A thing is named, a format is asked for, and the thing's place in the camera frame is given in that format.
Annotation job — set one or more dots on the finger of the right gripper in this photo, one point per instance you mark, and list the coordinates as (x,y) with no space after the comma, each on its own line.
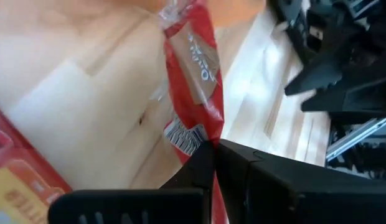
(317,77)
(351,101)

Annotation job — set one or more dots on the red popcorn bag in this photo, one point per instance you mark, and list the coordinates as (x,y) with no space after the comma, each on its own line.
(21,186)
(193,102)

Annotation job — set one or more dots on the aluminium frame extrusion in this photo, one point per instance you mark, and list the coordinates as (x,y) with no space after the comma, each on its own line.
(358,137)

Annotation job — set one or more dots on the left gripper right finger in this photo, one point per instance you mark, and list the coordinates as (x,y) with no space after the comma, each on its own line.
(289,199)

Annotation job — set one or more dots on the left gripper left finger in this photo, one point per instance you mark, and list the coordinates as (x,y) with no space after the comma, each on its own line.
(134,208)

